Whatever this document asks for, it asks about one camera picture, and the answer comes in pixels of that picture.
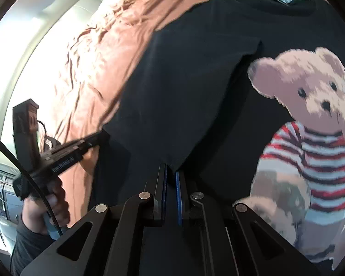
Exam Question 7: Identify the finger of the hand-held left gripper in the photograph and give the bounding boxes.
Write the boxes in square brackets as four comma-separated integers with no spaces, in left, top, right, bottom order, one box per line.
[75,129,110,157]

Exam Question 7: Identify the cream padded headboard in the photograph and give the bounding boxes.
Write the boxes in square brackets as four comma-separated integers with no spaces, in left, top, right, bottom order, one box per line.
[0,0,124,161]

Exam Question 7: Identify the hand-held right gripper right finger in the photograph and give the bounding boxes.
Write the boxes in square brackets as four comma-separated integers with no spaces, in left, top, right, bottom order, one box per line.
[175,170,322,276]

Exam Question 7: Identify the person's left hand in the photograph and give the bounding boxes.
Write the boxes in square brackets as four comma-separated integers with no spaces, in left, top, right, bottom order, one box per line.
[21,178,71,235]

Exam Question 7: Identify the person's left forearm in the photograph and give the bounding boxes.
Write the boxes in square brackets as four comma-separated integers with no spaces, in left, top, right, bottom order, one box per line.
[10,216,58,276]

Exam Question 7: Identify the black bear print t-shirt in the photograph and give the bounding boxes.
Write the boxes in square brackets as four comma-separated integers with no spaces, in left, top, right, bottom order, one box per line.
[88,0,345,273]

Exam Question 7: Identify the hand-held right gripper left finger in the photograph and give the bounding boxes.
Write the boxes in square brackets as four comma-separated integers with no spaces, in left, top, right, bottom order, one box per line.
[20,163,169,276]

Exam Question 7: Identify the orange bed sheet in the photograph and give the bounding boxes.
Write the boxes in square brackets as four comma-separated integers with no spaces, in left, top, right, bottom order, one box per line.
[54,0,331,179]

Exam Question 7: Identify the thick black gripper cable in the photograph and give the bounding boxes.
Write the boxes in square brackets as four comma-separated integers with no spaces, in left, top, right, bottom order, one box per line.
[0,129,62,238]

